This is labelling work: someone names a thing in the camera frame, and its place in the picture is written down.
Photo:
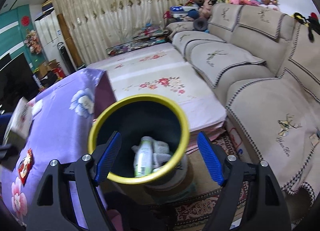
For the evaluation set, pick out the blue star-patterned bag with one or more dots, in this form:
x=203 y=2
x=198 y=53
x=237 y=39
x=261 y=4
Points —
x=180 y=9

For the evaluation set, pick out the dark round cushion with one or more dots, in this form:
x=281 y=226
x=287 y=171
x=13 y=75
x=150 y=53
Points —
x=201 y=25

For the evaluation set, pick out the white bottle with green label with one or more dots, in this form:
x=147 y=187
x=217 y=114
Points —
x=143 y=155

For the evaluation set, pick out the glass coffee table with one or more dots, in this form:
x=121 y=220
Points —
x=140 y=42

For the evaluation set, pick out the large black television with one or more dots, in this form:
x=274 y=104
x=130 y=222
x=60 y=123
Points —
x=15 y=80

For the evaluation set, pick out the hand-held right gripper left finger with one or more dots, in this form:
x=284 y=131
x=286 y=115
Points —
x=108 y=155

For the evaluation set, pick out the artificial flower decoration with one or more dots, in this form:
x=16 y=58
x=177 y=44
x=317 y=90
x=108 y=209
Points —
x=33 y=42

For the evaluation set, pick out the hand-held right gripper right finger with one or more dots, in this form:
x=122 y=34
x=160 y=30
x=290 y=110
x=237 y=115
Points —
x=210 y=160

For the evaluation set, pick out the beige sofa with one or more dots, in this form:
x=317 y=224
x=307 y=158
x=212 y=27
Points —
x=250 y=95

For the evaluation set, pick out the open cardboard boxes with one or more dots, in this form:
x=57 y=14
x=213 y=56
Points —
x=47 y=65

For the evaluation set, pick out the beige curtain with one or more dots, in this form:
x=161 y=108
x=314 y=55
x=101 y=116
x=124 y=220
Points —
x=112 y=8

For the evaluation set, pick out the black bin with yellow rim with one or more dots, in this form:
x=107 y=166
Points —
x=140 y=115

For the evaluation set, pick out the black tower fan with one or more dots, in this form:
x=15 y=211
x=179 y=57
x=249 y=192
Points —
x=63 y=57

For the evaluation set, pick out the black and yellow plush toy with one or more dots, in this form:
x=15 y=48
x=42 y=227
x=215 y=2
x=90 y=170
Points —
x=308 y=24

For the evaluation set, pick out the pink floral mat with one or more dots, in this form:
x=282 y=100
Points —
x=155 y=70

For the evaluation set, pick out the patterned red rug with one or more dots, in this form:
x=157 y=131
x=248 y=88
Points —
x=200 y=208

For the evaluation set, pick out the white tissue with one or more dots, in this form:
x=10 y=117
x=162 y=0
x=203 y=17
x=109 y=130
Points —
x=161 y=150

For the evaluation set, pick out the pink drink carton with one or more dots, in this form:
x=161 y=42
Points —
x=21 y=118

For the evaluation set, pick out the red snack packet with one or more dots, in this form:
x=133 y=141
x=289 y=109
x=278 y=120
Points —
x=25 y=168

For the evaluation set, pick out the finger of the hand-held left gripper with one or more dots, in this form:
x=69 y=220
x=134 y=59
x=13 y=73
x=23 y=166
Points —
x=6 y=157
x=2 y=118

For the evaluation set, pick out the red paper wall decoration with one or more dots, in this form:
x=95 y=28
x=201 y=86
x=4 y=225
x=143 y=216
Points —
x=25 y=20

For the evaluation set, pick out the round beige stool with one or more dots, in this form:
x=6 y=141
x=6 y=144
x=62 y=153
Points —
x=175 y=178

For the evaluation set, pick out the purple floral blanket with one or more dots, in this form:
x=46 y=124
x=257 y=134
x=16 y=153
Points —
x=62 y=133

